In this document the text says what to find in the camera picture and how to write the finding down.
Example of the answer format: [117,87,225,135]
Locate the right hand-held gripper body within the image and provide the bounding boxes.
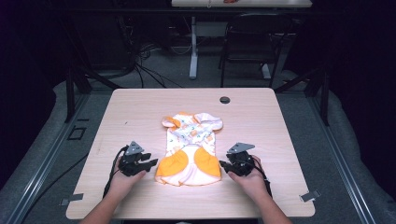
[225,142,258,178]

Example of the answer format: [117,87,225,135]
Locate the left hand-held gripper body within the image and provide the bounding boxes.
[118,140,152,178]

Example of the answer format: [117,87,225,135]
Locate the orange and white baby romper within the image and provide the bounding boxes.
[154,111,224,188]

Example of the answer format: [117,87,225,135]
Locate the person's right hand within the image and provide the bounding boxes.
[227,154,271,201]

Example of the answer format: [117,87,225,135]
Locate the person's left hand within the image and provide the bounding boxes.
[107,157,148,200]

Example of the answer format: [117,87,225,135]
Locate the grey tape strip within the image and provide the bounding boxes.
[60,192,85,207]
[299,189,322,203]

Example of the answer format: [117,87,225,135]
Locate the white desk leg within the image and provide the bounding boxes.
[189,16,200,80]

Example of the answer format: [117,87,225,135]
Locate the black folding chair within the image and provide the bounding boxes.
[218,12,294,89]

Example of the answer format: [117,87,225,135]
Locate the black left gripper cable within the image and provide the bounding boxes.
[102,145,130,199]

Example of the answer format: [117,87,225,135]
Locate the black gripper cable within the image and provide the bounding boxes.
[102,145,130,199]
[252,156,274,199]

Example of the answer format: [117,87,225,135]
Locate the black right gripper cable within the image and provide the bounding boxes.
[252,156,274,199]

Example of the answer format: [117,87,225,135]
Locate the black floor cable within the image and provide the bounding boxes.
[18,152,90,224]

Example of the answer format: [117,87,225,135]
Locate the bundle of black floor cables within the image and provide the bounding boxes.
[132,41,185,90]

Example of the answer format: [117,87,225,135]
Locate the aluminium floor rail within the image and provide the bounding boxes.
[5,92,92,224]
[310,95,378,224]

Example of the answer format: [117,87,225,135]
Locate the black metal frame stand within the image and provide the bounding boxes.
[64,18,123,124]
[273,65,331,127]

